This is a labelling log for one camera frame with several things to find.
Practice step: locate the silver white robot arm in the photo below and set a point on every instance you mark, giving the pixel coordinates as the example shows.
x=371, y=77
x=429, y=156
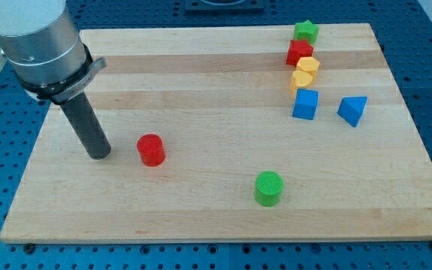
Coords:
x=42, y=44

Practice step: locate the red cylinder block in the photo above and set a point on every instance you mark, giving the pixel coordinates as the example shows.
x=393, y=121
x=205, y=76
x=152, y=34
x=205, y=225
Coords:
x=151, y=150

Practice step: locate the light wooden board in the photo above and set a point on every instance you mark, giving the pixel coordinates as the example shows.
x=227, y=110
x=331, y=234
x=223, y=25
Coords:
x=220, y=100

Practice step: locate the green cylinder block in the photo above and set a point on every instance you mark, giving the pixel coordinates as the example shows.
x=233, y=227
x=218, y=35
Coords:
x=268, y=188

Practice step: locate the blue cube block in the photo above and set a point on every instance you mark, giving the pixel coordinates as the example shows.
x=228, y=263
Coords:
x=306, y=102

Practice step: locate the yellow heart block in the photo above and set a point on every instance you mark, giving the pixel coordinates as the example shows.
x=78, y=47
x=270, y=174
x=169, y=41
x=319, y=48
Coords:
x=299, y=80

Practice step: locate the yellow hexagon block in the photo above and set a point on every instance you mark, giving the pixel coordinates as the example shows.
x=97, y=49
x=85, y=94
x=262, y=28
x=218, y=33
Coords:
x=309, y=65

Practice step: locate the red star block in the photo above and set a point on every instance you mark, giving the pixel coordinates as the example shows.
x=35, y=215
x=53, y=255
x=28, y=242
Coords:
x=298, y=49

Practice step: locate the blue triangle block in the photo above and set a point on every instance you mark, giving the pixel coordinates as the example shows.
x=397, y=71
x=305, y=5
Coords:
x=351, y=109

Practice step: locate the green star block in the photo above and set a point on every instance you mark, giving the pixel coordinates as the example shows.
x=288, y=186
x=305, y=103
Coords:
x=306, y=31

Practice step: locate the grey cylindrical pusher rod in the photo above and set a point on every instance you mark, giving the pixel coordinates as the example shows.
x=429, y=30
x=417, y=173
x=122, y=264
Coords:
x=84, y=122

